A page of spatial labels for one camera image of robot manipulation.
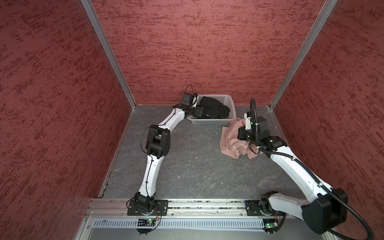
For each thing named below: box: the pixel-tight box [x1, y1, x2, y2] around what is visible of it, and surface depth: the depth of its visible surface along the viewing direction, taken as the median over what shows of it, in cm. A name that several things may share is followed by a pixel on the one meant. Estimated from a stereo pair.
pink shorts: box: [219, 118, 264, 159], surface depth 85 cm
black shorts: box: [193, 96, 231, 119], surface depth 105 cm
